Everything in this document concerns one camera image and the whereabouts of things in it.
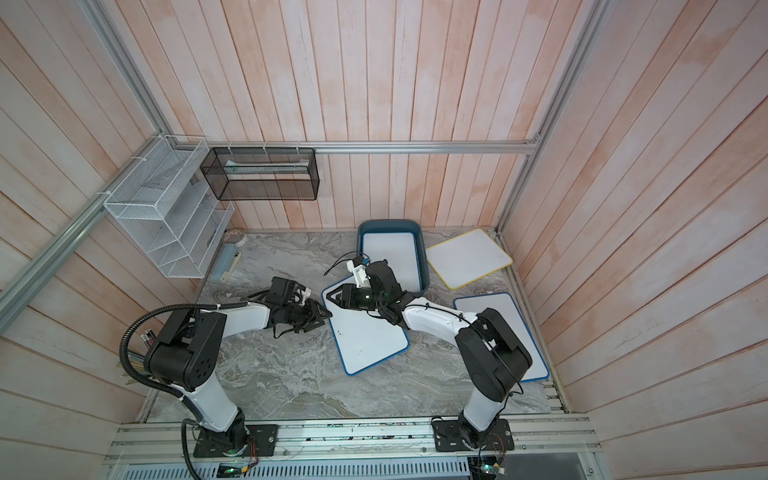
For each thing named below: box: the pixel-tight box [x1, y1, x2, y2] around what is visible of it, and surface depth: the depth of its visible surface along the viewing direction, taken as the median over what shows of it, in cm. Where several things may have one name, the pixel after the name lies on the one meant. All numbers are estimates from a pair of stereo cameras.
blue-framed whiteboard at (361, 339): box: [321, 275, 410, 376], surface depth 87 cm
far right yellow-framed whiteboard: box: [425, 228, 513, 290], surface depth 116 cm
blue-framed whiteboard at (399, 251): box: [361, 232, 421, 293], surface depth 115 cm
